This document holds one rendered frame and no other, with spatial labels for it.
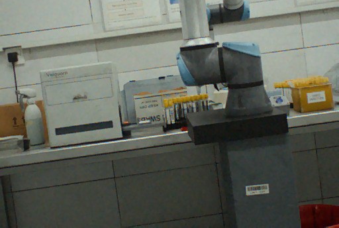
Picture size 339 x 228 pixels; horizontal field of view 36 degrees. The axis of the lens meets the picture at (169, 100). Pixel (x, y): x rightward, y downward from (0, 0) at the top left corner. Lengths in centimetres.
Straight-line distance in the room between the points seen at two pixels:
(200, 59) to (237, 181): 39
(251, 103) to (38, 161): 84
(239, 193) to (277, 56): 121
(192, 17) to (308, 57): 120
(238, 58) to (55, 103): 75
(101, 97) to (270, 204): 76
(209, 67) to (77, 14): 117
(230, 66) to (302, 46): 115
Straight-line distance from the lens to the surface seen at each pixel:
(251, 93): 164
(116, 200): 270
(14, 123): 240
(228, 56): 164
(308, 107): 212
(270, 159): 164
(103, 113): 199
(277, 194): 166
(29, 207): 277
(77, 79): 200
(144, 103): 228
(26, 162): 202
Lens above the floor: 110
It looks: 3 degrees down
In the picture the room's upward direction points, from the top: 8 degrees counter-clockwise
